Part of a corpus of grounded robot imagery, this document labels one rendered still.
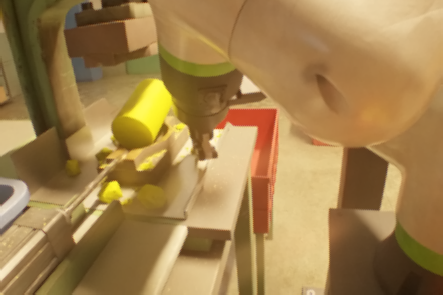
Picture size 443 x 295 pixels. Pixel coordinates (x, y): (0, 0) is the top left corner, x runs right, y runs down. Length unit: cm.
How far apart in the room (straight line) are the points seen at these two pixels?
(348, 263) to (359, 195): 54
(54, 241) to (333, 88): 27
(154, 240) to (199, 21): 24
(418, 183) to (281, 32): 22
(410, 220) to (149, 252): 27
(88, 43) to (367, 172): 77
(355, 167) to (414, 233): 57
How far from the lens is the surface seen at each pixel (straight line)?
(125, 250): 35
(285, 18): 16
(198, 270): 38
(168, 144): 48
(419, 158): 32
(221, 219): 37
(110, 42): 39
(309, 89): 16
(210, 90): 30
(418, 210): 34
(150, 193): 40
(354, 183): 93
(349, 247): 46
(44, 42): 53
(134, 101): 47
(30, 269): 30
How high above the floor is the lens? 123
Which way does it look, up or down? 23 degrees down
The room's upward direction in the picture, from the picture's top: 5 degrees counter-clockwise
